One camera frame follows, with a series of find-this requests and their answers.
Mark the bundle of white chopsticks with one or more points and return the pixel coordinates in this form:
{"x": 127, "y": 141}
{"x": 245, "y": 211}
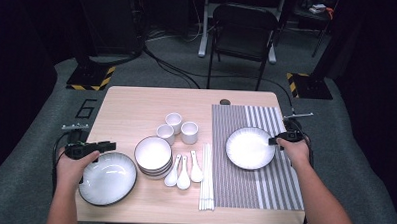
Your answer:
{"x": 207, "y": 179}

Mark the person's right hand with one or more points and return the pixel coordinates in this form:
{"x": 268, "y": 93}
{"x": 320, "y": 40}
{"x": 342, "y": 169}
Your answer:
{"x": 296, "y": 155}

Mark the white cup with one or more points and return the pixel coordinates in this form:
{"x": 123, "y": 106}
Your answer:
{"x": 189, "y": 131}
{"x": 165, "y": 132}
{"x": 174, "y": 119}

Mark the grey white striped placemat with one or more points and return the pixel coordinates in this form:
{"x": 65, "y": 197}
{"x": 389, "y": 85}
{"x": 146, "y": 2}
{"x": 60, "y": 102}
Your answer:
{"x": 230, "y": 186}

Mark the person's left hand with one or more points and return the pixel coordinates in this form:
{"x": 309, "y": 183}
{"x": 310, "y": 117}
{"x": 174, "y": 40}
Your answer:
{"x": 69, "y": 171}

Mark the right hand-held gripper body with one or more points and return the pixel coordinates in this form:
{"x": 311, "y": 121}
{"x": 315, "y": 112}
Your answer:
{"x": 294, "y": 132}

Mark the white ribbed plate dark rim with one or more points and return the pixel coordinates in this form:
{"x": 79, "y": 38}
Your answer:
{"x": 109, "y": 180}
{"x": 250, "y": 149}

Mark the black cabinet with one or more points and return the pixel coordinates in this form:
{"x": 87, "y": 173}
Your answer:
{"x": 109, "y": 22}

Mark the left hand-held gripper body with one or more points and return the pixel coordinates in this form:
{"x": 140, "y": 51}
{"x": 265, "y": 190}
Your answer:
{"x": 80, "y": 148}

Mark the black stand base striped tape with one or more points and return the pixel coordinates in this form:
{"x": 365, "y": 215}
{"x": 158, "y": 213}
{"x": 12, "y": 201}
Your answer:
{"x": 87, "y": 76}
{"x": 312, "y": 87}

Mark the black folding chair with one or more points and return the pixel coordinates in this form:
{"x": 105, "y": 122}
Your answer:
{"x": 244, "y": 43}

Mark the dark round table grommet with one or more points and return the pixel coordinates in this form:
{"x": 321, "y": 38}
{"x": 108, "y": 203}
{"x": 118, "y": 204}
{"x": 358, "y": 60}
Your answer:
{"x": 225, "y": 102}

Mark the white box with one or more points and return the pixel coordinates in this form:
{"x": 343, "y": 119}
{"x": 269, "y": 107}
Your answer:
{"x": 318, "y": 8}

